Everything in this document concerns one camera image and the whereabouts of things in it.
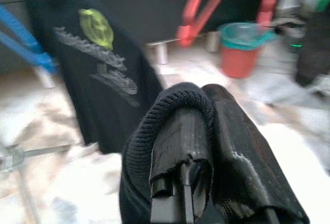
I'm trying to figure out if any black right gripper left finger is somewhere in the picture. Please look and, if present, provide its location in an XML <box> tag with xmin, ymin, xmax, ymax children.
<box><xmin>149</xmin><ymin>109</ymin><xmax>215</xmax><ymax>224</ymax></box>

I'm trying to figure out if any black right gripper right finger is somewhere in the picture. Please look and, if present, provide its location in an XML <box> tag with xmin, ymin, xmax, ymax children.
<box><xmin>201</xmin><ymin>84</ymin><xmax>310</xmax><ymax>224</ymax></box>

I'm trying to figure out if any black printed t-shirt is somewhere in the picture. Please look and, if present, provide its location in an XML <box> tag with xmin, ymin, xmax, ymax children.
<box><xmin>118</xmin><ymin>82</ymin><xmax>216</xmax><ymax>224</ymax></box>
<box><xmin>18</xmin><ymin>0</ymin><xmax>166</xmax><ymax>155</ymax></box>

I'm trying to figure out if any blue plastic hanger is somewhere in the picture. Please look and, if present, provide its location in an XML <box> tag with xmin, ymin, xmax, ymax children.
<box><xmin>0</xmin><ymin>3</ymin><xmax>60</xmax><ymax>75</ymax></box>

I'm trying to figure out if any teal bin liner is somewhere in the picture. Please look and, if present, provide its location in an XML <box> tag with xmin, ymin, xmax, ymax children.
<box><xmin>218</xmin><ymin>22</ymin><xmax>278</xmax><ymax>52</ymax></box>

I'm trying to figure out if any black box with green light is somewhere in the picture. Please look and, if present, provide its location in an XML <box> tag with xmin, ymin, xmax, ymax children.
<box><xmin>279</xmin><ymin>27</ymin><xmax>304</xmax><ymax>54</ymax></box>

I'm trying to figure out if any black TV console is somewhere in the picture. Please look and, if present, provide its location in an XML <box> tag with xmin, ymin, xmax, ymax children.
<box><xmin>0</xmin><ymin>0</ymin><xmax>269</xmax><ymax>66</ymax></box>

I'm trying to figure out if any silver clothes rack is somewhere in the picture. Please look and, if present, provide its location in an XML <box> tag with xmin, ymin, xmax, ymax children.
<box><xmin>0</xmin><ymin>65</ymin><xmax>72</xmax><ymax>224</ymax></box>

